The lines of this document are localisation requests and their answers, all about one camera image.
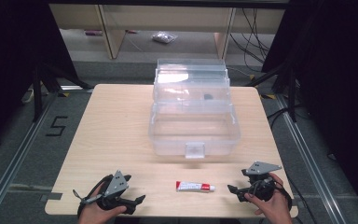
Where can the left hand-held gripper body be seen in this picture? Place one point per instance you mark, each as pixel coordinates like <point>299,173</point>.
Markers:
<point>115,186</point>

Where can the aluminium floor rail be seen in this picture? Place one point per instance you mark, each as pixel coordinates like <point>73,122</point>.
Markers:
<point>310,168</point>
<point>18,158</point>

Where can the small pink object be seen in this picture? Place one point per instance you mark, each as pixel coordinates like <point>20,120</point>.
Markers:
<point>93,32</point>

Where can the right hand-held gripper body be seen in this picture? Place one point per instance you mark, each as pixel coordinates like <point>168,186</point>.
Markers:
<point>261,168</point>

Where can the clear plastic bag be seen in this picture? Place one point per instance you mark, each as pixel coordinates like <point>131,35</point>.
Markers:
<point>164,37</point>

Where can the clear plastic storage box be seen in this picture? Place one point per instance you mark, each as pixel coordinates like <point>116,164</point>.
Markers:
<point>194,146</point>

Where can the person's left hand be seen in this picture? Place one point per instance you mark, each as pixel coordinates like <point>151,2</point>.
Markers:
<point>94,215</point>

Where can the person's right hand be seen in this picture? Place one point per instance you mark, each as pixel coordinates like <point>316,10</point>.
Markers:
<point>276,208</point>

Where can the black metal stand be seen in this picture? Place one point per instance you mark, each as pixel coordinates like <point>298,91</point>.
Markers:
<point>37,93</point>
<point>292,93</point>

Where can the red and white tube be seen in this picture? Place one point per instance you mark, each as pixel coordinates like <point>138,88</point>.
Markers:
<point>195,186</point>

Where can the white shelf unit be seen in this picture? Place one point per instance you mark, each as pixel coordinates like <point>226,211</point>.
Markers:
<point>115,40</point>

